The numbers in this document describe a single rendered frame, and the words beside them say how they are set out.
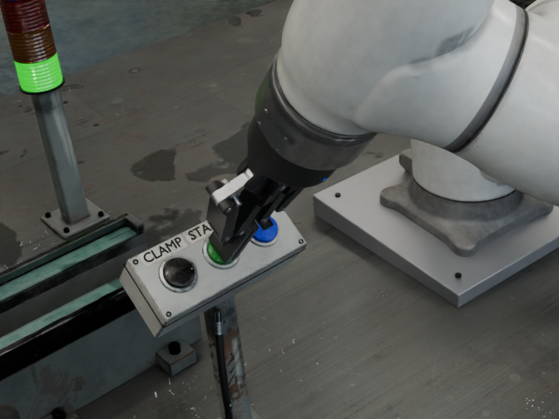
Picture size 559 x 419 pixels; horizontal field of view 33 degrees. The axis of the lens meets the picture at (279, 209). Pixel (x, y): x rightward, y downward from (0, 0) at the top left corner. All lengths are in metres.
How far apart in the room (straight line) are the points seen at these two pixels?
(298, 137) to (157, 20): 3.78
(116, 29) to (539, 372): 3.45
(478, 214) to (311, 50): 0.76
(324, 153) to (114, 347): 0.56
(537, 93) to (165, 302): 0.43
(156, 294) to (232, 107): 0.92
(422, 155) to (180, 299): 0.51
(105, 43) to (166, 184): 2.74
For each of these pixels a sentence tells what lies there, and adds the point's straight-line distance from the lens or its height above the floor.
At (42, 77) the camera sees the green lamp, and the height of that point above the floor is 1.05.
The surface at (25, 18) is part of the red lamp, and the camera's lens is 1.34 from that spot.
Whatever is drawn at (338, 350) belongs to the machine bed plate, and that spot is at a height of 0.80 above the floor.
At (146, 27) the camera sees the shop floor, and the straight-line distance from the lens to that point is 4.36.
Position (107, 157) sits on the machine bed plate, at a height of 0.80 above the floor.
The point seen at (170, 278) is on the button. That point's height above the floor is 1.07.
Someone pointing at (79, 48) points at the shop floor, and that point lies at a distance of 4.26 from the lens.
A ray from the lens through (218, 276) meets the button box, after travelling 0.91.
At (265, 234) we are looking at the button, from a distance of 0.93.
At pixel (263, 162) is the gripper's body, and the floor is 1.24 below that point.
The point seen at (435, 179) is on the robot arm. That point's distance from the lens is 1.30.
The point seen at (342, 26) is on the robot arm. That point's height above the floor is 1.38.
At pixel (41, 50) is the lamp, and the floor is 1.09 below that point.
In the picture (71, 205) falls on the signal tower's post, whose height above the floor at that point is 0.84.
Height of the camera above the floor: 1.59
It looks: 33 degrees down
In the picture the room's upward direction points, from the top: 6 degrees counter-clockwise
